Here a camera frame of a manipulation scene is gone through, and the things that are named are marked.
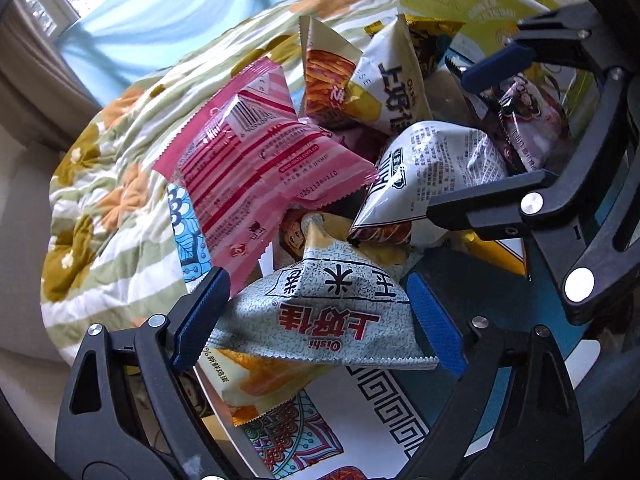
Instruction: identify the gold brown snack packet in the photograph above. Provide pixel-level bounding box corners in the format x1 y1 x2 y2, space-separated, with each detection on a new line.
405 14 466 78

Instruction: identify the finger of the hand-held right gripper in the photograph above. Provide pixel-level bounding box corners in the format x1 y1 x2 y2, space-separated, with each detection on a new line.
426 170 582 242
460 2 631 96

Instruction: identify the white black text snack packet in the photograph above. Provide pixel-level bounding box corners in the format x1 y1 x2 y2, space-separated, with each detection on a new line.
348 121 511 247

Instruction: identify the beige curtain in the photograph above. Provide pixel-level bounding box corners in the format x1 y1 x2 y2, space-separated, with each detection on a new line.
0 0 101 146

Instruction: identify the white yellow snack packet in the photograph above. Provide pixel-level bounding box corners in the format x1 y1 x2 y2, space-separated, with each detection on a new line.
347 14 435 136

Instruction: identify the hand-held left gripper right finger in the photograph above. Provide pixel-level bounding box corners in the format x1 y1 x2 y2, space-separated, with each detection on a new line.
400 274 586 480

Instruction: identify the floral striped blanket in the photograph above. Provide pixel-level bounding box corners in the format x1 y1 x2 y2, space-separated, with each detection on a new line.
42 0 401 361

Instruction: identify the blue patterned mat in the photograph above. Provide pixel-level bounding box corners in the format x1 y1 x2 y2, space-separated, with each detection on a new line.
167 182 576 480

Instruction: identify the white orange snack packet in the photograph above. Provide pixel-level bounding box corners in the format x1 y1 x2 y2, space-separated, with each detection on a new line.
195 347 336 426

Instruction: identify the light blue cloth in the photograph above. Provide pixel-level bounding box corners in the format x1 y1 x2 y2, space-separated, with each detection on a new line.
55 0 321 108

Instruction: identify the purple snack packet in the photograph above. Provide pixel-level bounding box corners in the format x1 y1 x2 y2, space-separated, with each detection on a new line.
492 74 573 173

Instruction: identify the orange sticks snack packet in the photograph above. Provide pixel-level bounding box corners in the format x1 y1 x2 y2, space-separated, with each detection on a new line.
299 15 365 128

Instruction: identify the pink striped snack packet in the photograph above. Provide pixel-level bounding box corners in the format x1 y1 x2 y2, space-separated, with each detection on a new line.
152 57 379 298

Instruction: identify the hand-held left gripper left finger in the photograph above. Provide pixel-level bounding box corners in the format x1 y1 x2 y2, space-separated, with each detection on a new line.
55 266 236 480

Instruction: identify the cartoon face snack packet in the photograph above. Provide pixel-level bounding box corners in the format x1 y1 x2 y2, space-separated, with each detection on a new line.
276 208 423 286

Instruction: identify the grey speckled snack packet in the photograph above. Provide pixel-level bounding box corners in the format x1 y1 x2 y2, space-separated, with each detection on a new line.
202 212 440 371

